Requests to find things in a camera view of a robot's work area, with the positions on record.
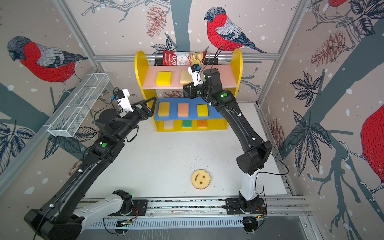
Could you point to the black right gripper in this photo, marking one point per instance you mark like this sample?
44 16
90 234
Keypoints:
191 89

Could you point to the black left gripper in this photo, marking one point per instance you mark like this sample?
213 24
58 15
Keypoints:
146 114

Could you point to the cream beige sponge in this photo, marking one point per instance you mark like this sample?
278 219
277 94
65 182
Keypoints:
185 78

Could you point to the yellow rectangular sponge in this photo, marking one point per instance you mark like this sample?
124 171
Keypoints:
164 109

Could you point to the salmon pink sponge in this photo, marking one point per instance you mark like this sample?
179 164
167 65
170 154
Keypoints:
183 110

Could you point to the small bright yellow sponge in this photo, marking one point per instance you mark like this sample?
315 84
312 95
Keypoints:
202 111

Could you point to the pale pink sponge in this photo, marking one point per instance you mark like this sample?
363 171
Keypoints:
168 125

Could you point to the green scouring sponge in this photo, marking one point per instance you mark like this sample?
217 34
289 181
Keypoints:
187 124

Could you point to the orange scouring sponge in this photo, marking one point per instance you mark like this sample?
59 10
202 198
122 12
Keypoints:
202 124

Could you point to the smiley face sponge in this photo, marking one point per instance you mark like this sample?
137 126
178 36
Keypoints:
201 179

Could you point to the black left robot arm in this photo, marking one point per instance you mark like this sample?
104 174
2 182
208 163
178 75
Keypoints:
57 219

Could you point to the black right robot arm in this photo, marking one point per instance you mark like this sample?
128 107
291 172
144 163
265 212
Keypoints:
256 150

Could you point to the yellow wooden shelf unit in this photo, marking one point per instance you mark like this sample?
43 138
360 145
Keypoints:
146 76

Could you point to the red chips bag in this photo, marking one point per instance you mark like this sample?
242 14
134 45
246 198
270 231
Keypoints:
172 58

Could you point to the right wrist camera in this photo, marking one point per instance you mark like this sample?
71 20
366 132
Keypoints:
195 72

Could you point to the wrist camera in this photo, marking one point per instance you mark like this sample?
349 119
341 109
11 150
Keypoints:
195 72
122 98

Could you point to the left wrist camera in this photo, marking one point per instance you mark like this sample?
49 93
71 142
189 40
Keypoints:
122 98

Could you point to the white wire mesh basket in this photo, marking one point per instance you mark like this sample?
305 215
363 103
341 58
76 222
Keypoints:
80 103

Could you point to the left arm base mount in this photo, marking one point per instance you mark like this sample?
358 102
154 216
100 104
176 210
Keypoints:
130 206

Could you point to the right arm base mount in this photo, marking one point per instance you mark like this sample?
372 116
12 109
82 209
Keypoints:
239 206

